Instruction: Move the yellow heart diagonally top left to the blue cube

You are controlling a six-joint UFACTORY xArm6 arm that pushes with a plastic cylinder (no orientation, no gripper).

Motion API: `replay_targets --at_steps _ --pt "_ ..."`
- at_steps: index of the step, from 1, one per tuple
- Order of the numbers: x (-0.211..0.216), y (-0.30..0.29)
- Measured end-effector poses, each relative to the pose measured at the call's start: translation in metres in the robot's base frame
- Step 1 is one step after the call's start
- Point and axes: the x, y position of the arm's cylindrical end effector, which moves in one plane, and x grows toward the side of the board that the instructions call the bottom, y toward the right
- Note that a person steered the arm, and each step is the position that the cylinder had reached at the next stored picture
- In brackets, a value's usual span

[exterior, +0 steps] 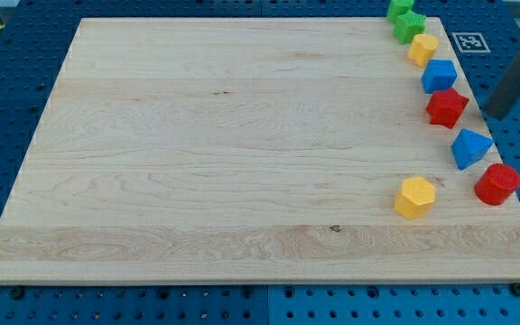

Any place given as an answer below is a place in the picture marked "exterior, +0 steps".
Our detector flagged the red star block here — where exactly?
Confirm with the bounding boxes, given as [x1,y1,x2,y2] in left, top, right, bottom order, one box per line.
[426,88,469,129]

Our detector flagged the wooden board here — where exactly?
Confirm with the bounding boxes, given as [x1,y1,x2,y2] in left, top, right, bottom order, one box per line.
[0,18,520,285]

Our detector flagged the red cylinder block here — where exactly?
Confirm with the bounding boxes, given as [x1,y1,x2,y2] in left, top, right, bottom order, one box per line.
[474,163,520,206]

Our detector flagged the blue triangle block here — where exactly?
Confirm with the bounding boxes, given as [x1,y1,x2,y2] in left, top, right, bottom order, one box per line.
[450,128,494,170]

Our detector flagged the yellow hexagon block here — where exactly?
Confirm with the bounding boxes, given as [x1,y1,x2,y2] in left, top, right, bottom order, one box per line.
[394,176,436,219]

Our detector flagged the blue cube block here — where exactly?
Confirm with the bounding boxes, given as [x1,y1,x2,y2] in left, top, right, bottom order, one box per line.
[421,59,458,94]

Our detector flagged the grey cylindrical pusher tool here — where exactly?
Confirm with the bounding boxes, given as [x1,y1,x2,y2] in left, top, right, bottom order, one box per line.
[482,50,520,120]

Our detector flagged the yellow heart block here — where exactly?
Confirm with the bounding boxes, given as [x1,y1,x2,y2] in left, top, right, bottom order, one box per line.
[407,33,440,67]

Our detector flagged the green cylinder block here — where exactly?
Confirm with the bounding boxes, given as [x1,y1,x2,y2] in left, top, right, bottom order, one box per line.
[386,0,414,23]

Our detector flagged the white fiducial marker tag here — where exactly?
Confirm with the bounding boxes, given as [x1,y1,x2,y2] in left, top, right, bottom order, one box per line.
[452,32,490,53]

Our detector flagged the green star block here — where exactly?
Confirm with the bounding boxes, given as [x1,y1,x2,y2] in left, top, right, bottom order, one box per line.
[393,10,426,44]

